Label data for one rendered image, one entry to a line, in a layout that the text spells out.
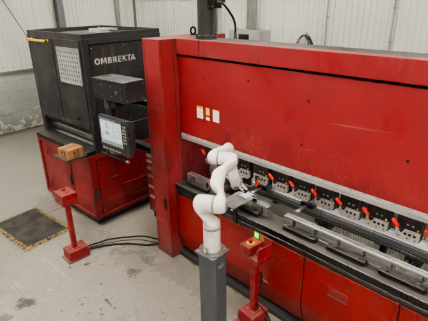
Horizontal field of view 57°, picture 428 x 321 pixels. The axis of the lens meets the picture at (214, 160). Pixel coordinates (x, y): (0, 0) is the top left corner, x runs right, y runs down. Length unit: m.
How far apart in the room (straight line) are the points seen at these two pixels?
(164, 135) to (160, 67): 0.64
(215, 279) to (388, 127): 1.51
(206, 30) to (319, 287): 2.30
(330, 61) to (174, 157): 1.92
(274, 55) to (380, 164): 1.05
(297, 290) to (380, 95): 1.69
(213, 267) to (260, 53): 1.58
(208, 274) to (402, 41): 5.17
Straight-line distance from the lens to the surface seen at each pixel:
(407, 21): 6.95
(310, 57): 2.79
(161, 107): 3.75
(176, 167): 4.02
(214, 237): 2.70
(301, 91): 2.88
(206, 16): 3.58
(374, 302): 3.07
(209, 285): 2.90
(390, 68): 2.55
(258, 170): 3.31
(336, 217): 3.38
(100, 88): 3.93
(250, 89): 3.17
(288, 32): 7.85
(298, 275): 3.34
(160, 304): 3.93
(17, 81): 9.49
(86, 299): 4.15
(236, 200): 3.45
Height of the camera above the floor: 2.63
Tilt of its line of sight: 22 degrees down
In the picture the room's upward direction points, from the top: 1 degrees counter-clockwise
